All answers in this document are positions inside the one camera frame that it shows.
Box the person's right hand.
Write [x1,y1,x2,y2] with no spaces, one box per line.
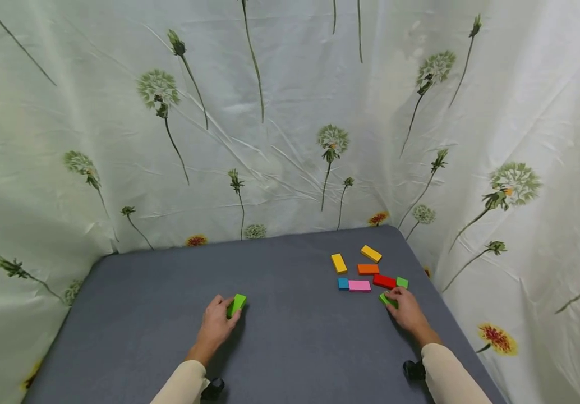
[384,286,443,348]

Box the person's left hand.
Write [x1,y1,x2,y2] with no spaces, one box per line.
[186,295,243,366]

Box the person's left forearm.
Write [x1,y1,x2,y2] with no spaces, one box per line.
[150,345,211,404]

